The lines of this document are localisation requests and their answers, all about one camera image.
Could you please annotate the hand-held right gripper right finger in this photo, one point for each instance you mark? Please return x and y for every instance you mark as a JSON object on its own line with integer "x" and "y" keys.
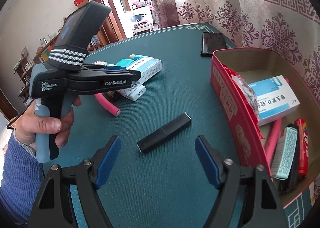
{"x": 208, "y": 165}

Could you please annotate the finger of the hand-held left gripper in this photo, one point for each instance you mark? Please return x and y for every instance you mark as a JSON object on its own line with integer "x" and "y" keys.
{"x": 115, "y": 68}

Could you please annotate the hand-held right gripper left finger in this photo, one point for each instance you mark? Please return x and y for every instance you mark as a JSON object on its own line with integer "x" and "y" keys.
{"x": 107, "y": 165}

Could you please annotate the white medicine box blue stripe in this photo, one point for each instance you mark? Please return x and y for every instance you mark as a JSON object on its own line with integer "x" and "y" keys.
{"x": 147, "y": 68}

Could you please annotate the small white box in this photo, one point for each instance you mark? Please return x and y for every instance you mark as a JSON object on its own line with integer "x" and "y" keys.
{"x": 135, "y": 94}

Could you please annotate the pink foam tube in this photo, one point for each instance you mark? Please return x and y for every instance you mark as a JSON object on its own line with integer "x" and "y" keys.
{"x": 110, "y": 109}
{"x": 272, "y": 140}

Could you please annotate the black rectangular case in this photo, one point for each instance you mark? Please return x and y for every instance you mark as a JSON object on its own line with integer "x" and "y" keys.
{"x": 165, "y": 133}

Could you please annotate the red cardboard box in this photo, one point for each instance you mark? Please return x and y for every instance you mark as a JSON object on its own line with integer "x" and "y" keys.
{"x": 232, "y": 108}

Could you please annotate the small pale teal box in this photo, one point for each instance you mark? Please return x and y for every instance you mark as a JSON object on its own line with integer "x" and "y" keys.
{"x": 285, "y": 150}

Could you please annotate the red snack packet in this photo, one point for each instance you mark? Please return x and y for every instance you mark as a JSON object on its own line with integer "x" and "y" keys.
{"x": 243, "y": 90}

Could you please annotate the large blue white medicine box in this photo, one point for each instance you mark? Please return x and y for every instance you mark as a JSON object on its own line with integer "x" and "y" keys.
{"x": 275, "y": 100}

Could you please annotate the red candy tube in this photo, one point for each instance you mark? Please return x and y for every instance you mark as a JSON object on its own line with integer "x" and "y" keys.
{"x": 303, "y": 148}

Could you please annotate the person's left forearm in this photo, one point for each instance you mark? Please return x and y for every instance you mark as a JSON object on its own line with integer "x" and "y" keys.
{"x": 17, "y": 180}

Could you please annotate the person's left hand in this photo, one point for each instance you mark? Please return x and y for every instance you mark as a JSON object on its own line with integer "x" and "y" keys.
{"x": 37, "y": 125}

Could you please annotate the teal dental floss box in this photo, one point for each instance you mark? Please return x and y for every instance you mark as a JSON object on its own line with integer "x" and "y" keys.
{"x": 123, "y": 62}

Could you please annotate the blue white ointment tube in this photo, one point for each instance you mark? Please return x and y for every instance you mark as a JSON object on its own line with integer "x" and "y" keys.
{"x": 136, "y": 57}

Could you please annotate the wooden bookshelf with books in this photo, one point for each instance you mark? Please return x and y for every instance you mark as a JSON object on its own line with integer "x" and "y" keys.
{"x": 97, "y": 40}

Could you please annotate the small wooden shelf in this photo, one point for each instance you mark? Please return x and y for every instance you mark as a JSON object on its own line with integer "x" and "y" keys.
{"x": 25, "y": 68}

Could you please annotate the teal table mat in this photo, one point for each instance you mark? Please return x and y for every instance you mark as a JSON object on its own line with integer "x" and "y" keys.
{"x": 155, "y": 193}

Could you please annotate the red patterned cloth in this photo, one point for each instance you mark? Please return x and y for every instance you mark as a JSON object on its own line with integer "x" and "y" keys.
{"x": 141, "y": 5}

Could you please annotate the black smartphone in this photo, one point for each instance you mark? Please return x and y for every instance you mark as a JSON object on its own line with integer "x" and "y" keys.
{"x": 212, "y": 43}

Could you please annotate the patterned beige curtain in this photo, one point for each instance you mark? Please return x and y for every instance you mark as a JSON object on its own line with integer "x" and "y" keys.
{"x": 250, "y": 18}

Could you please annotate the wooden door frame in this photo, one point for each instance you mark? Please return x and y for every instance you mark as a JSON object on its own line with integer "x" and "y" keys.
{"x": 105, "y": 5}

